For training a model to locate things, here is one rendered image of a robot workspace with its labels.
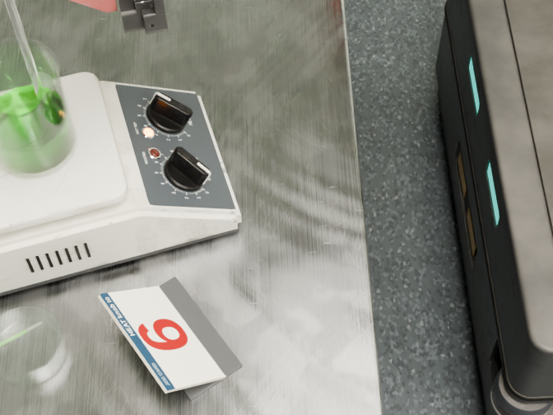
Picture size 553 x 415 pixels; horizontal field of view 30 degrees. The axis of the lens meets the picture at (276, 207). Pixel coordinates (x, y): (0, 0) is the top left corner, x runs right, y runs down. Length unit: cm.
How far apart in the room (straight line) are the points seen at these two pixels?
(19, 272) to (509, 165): 74
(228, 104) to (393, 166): 90
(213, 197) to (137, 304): 10
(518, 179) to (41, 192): 74
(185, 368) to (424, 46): 128
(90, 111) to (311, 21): 25
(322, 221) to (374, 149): 97
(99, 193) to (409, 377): 92
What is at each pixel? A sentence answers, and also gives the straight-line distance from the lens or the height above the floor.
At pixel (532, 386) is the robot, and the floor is 26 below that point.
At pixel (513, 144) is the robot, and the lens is 136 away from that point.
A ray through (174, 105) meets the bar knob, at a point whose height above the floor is 81.
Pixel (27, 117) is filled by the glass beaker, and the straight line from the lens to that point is 69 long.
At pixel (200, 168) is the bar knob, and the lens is 76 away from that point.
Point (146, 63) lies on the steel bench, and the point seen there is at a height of 75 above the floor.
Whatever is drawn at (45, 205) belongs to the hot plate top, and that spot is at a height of 84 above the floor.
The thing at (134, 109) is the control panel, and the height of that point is 81.
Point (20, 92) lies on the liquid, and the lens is 75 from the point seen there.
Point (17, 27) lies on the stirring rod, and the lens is 67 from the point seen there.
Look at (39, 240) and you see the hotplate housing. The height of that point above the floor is 82.
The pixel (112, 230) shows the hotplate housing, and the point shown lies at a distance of 75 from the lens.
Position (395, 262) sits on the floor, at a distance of 166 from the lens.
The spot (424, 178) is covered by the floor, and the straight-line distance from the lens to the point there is 175.
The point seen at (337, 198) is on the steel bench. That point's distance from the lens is 82.
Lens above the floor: 144
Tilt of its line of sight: 58 degrees down
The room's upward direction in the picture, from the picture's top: 2 degrees counter-clockwise
